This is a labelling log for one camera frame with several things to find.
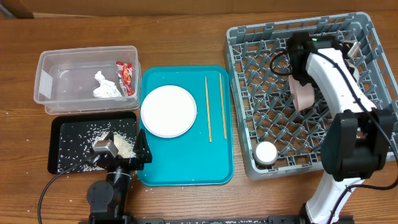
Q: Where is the white rice pile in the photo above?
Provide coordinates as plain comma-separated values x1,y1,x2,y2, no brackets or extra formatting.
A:
57,121,137,172

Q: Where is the white napkin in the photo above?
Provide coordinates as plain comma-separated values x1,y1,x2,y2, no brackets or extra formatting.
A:
93,71,122,98

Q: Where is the large white plate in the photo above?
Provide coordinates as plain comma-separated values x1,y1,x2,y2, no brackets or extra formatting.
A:
141,85,197,138

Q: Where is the red foil snack wrapper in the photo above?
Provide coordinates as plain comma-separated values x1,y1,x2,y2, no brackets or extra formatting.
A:
116,61,134,96

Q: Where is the wooden chopstick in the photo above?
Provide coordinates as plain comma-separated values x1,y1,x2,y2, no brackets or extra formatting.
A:
205,76,212,142
219,73,227,139

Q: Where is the small white cup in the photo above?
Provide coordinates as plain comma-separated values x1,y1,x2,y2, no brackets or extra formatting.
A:
254,141,278,166

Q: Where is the grey bowl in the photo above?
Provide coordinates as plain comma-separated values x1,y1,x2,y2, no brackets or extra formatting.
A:
343,40,360,83

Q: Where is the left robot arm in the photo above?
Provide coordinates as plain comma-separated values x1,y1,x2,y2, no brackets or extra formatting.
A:
86,129,152,223

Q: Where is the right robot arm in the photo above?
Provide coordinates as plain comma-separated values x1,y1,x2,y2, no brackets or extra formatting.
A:
286,32,396,223

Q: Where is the grey dishwasher rack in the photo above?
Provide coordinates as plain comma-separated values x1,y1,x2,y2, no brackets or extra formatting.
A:
225,12,397,180

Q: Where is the black plastic tray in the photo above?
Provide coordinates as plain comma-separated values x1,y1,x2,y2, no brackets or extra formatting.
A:
47,111,137,174

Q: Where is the teal serving tray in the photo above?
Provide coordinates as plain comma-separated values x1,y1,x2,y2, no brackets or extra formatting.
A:
137,66,234,187

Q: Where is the clear plastic bin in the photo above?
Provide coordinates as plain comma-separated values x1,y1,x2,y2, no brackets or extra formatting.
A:
34,45,141,115

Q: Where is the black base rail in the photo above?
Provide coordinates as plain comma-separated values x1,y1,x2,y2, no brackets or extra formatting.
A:
133,215,354,224

